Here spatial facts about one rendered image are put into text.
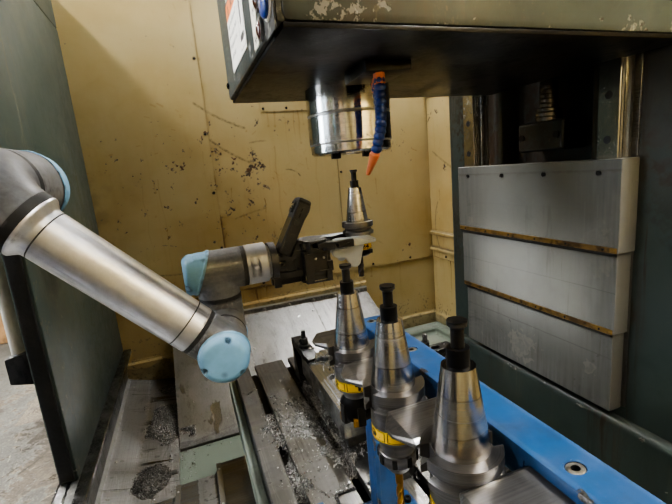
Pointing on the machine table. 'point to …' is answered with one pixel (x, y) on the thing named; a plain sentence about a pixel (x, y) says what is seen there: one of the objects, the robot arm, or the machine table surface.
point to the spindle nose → (343, 119)
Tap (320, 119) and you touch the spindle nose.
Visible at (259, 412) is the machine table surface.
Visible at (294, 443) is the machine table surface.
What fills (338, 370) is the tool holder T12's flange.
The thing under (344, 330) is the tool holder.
